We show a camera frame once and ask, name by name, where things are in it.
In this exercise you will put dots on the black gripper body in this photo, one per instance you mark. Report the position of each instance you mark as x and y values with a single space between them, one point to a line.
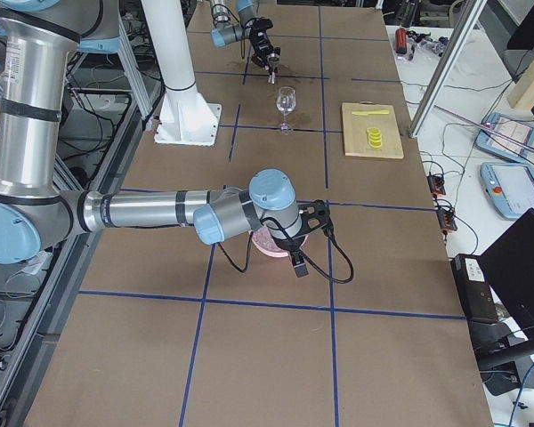
263 49
290 244

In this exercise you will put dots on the small metal jigger cup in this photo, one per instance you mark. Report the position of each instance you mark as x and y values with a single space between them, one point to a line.
273 63

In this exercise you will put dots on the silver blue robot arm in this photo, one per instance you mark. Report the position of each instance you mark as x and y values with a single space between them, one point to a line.
230 28
35 215

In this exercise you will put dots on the clear wine glass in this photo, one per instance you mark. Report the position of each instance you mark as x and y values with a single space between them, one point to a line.
285 103

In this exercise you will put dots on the pile of clear ice cubes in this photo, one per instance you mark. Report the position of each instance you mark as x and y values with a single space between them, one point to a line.
264 240

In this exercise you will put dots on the pink bowl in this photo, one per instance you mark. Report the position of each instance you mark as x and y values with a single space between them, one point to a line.
280 253

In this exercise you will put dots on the bamboo cutting board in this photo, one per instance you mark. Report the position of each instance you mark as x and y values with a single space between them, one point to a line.
355 137

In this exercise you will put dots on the yellow lemon slices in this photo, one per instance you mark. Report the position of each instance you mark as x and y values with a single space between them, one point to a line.
374 137

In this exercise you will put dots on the yellow plastic knife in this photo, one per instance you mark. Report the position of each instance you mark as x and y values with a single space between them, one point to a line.
372 112

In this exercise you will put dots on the red cylinder can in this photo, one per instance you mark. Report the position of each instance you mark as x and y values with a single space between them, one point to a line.
400 40

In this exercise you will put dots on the black box device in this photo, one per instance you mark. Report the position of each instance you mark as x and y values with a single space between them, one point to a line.
473 290

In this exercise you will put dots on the far blue teach pendant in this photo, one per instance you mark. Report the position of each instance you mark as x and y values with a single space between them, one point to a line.
521 131

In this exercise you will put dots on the blue teach pendant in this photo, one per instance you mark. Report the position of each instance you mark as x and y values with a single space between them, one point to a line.
510 187
521 131

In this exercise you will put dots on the near blue teach pendant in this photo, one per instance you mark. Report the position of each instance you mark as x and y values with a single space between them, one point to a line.
510 187

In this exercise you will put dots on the black monitor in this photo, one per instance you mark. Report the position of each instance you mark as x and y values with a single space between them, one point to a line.
508 266

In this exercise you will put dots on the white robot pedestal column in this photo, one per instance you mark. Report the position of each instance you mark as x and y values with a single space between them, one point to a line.
185 117

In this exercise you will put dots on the aluminium frame post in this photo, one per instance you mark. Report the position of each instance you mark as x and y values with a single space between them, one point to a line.
459 36

